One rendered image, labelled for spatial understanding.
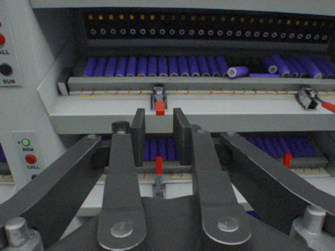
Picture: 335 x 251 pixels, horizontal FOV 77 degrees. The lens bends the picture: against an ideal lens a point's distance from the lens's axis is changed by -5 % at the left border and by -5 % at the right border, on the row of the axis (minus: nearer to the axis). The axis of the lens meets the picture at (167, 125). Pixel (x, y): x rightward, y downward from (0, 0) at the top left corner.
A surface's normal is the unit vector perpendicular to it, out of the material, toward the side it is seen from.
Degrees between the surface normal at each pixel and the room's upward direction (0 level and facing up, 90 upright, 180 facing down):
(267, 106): 20
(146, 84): 110
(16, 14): 90
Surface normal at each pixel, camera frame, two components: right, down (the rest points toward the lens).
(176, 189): 0.04, -0.70
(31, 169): 0.06, 0.43
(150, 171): 0.05, 0.71
